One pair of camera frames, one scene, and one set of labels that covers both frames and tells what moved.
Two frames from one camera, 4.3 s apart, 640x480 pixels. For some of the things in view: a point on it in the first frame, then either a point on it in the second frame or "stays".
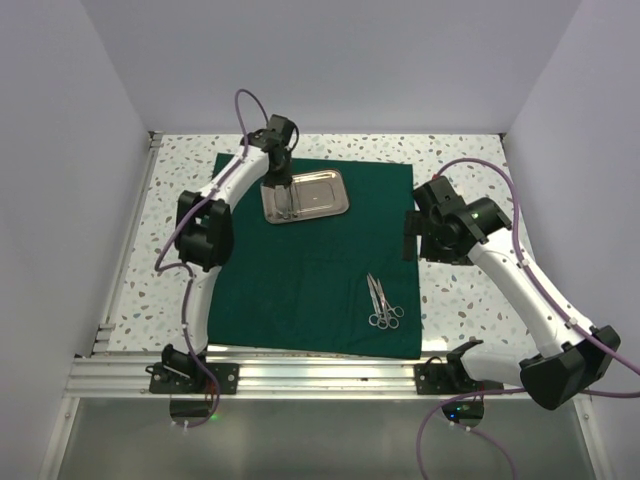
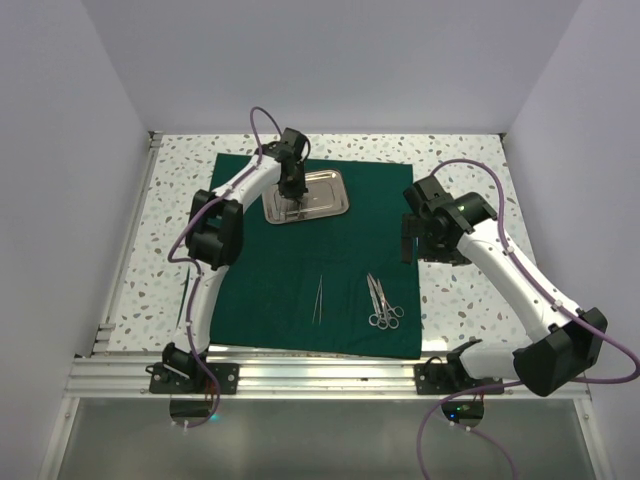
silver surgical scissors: (386, 319) stays
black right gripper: (416, 224) stays
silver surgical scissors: (377, 319) stays
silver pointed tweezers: (292, 201) to (316, 301)
